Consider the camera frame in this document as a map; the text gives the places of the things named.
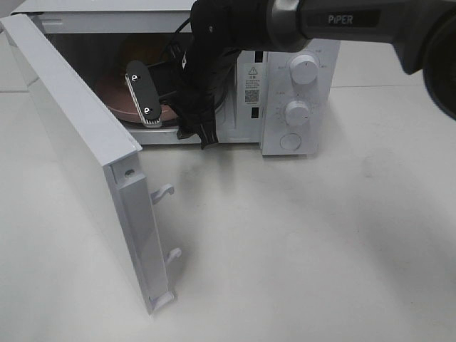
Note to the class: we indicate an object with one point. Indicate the white warning label sticker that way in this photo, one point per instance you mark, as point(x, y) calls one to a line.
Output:
point(253, 75)

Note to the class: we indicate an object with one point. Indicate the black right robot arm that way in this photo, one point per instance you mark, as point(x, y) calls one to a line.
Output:
point(421, 32)

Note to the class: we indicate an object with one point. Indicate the upper white power knob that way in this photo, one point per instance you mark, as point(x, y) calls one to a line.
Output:
point(304, 69)

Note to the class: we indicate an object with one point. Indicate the toy burger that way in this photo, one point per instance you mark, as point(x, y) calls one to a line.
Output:
point(155, 50)

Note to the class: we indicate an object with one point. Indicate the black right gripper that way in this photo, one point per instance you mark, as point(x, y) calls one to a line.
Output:
point(189, 87)

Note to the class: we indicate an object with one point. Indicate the pink round plate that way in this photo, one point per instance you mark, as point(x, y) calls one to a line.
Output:
point(111, 88)

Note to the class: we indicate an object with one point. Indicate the white microwave door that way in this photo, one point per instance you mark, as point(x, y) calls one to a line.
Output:
point(99, 157)

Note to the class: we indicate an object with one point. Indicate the white microwave oven body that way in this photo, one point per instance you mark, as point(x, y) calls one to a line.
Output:
point(88, 35)

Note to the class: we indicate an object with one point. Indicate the round white door button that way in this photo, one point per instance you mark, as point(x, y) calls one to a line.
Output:
point(291, 141)

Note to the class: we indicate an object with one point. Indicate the glass microwave turntable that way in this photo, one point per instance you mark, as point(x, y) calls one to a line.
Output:
point(168, 117)

